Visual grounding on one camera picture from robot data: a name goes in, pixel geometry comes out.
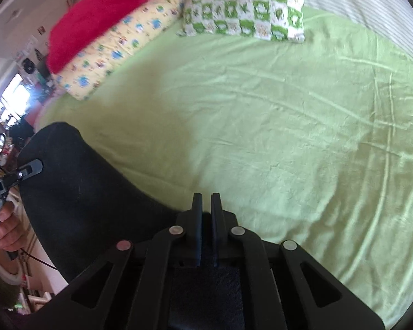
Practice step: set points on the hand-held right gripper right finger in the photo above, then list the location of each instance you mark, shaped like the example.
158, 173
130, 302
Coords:
216, 235

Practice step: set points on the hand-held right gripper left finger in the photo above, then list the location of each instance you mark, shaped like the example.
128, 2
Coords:
197, 235

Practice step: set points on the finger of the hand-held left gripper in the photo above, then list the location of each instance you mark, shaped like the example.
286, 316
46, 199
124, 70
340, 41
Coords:
29, 169

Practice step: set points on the dark navy towel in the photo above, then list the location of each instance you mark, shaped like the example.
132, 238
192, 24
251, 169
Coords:
89, 196

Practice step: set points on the person's left hand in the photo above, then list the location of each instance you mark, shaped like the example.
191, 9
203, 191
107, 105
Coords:
11, 234

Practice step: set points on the bright window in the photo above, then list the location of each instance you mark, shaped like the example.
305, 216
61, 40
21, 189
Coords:
17, 92

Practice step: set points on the light green bed sheet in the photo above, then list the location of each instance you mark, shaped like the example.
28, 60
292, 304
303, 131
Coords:
261, 127

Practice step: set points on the red fluffy towel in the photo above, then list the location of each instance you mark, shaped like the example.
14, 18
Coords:
89, 20

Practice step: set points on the yellow cartoon print pillow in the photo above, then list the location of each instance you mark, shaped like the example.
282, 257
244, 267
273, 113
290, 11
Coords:
124, 37

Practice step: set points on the green checkered pillow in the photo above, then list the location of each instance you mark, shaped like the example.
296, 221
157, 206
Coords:
241, 3

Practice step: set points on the white striped headboard cushion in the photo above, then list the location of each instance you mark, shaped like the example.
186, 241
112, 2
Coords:
364, 10

